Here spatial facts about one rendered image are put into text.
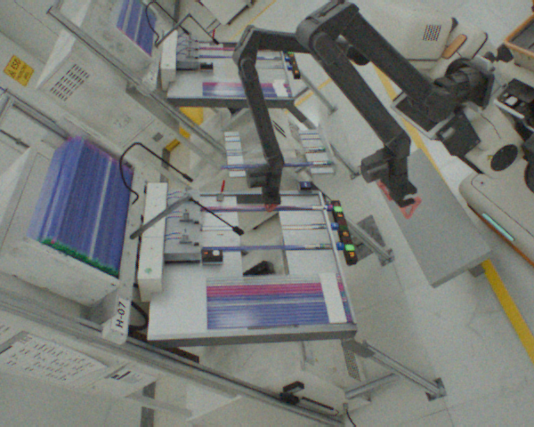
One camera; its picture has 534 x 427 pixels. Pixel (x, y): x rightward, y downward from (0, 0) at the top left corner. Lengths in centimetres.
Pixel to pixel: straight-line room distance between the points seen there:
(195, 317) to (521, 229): 133
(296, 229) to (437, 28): 96
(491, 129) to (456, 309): 101
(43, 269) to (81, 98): 139
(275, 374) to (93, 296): 80
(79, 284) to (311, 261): 84
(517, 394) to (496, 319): 31
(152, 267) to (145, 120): 124
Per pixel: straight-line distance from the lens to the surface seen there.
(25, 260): 146
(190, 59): 287
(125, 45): 260
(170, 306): 164
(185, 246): 172
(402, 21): 131
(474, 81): 128
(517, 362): 221
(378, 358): 179
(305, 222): 193
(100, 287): 152
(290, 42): 149
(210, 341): 159
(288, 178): 224
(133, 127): 274
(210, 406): 216
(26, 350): 167
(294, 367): 190
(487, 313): 230
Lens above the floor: 207
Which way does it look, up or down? 37 degrees down
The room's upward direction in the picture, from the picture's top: 52 degrees counter-clockwise
